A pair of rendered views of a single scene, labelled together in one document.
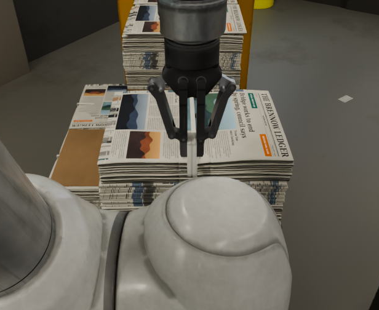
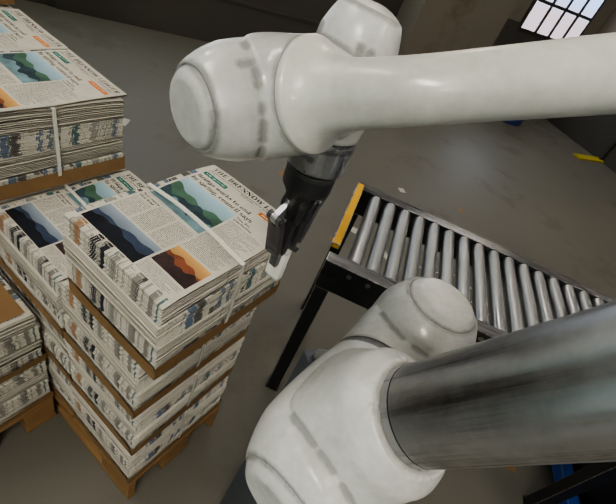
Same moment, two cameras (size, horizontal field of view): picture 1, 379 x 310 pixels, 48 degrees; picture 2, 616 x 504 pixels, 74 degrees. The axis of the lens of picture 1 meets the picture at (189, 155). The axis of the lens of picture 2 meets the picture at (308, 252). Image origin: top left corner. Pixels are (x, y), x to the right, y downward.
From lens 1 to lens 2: 0.56 m
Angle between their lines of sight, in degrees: 51
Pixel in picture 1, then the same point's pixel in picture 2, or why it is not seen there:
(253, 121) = (240, 202)
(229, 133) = (235, 222)
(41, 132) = not seen: outside the picture
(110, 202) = (165, 339)
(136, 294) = not seen: hidden behind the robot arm
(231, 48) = (111, 114)
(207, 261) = (471, 337)
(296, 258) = not seen: hidden behind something
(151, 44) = (7, 124)
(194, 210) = (446, 311)
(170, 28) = (325, 170)
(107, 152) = (158, 292)
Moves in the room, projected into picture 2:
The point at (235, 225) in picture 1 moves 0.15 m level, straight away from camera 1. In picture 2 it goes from (464, 307) to (387, 239)
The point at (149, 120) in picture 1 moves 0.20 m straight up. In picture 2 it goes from (152, 236) to (160, 144)
